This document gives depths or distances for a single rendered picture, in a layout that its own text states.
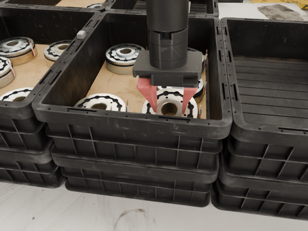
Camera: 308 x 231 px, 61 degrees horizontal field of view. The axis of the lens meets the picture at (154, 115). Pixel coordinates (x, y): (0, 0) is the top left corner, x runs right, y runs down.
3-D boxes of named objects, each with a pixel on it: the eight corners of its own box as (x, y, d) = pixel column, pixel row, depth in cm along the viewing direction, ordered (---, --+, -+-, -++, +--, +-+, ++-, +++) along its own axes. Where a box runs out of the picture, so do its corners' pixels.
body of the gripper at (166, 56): (140, 60, 44) (136, 16, 40) (201, 61, 43) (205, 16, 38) (132, 80, 39) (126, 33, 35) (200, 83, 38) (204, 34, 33)
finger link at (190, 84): (158, 98, 49) (155, 53, 43) (196, 100, 48) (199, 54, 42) (152, 122, 44) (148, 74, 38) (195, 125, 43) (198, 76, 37)
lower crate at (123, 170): (209, 212, 51) (220, 176, 43) (62, 194, 54) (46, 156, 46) (207, 91, 80) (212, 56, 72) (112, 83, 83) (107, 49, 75)
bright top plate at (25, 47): (19, 58, 64) (18, 56, 64) (-17, 53, 66) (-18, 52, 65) (41, 41, 71) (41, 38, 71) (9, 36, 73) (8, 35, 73)
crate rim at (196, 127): (230, 140, 37) (233, 128, 35) (31, 120, 40) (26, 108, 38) (218, 25, 67) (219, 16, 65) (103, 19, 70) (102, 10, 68)
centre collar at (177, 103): (182, 123, 45) (182, 122, 45) (154, 122, 46) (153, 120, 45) (184, 100, 48) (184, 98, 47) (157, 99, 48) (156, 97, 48)
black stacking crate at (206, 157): (218, 178, 44) (231, 130, 36) (49, 159, 47) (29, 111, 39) (211, 59, 73) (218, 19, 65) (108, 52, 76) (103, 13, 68)
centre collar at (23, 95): (25, 112, 48) (24, 110, 48) (1, 109, 49) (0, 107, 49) (38, 96, 52) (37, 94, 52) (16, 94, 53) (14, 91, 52)
